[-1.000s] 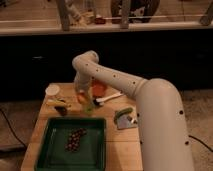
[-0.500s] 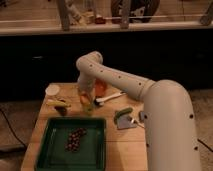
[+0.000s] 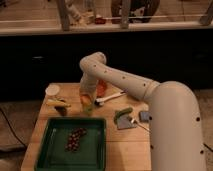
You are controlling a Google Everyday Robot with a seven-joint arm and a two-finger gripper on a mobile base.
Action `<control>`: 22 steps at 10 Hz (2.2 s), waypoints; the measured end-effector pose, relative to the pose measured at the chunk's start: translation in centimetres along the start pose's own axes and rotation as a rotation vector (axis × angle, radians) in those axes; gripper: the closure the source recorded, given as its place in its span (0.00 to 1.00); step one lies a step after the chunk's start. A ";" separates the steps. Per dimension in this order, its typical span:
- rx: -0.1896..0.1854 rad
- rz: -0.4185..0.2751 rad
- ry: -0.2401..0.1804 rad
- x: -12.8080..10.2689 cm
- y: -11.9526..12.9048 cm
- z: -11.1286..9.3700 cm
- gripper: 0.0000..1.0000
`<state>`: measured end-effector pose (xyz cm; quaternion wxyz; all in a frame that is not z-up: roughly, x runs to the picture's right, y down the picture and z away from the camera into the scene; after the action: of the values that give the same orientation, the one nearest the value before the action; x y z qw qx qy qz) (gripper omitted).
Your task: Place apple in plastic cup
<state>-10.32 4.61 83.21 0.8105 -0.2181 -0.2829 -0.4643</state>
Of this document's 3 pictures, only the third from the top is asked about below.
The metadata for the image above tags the red apple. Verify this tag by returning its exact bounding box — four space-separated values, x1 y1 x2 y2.
80 95 91 104

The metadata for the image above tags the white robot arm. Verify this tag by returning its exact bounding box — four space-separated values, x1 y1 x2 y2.
79 52 207 171

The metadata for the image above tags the red bowl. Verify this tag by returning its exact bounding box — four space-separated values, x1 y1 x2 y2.
96 80 107 97

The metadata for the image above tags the green cucumber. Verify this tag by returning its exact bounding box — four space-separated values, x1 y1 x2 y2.
114 107 133 125

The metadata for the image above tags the wooden table board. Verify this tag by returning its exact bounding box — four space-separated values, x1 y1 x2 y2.
20 82 153 171

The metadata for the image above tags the grey cloth piece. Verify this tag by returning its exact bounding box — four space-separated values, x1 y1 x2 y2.
117 114 137 130

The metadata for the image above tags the small grey block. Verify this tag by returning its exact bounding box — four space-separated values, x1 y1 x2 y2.
139 111 149 122

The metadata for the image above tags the dark brown food item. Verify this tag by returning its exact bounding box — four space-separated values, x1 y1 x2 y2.
56 107 68 116

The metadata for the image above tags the white round lid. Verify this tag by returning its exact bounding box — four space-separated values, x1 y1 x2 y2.
45 84 60 96

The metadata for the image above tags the dark grape bunch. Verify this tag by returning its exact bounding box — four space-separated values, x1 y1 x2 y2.
65 128 87 152

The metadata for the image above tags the green plastic tray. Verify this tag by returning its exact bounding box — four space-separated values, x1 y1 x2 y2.
34 117 106 171

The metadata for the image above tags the black floor cable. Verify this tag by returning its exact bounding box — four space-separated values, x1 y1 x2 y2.
0 108 28 149

